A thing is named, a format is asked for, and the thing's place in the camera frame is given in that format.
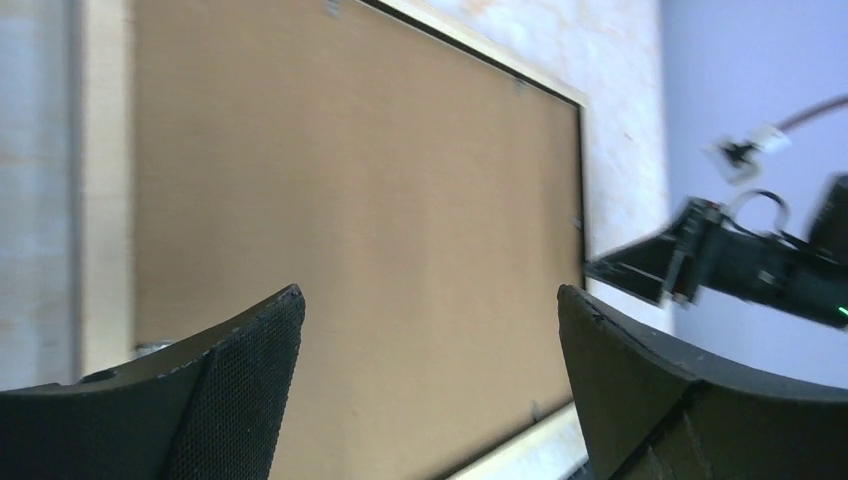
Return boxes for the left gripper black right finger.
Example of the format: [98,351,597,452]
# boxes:
[557,285,847,479]

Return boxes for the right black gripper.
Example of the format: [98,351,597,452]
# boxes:
[584,197,815,312]

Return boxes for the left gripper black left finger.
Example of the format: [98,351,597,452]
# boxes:
[1,285,306,479]

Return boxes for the brown cardboard backing board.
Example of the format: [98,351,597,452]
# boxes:
[132,0,586,480]

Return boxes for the wooden picture frame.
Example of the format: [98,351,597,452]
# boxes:
[78,0,591,480]

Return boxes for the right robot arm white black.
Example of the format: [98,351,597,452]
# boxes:
[585,174,847,329]

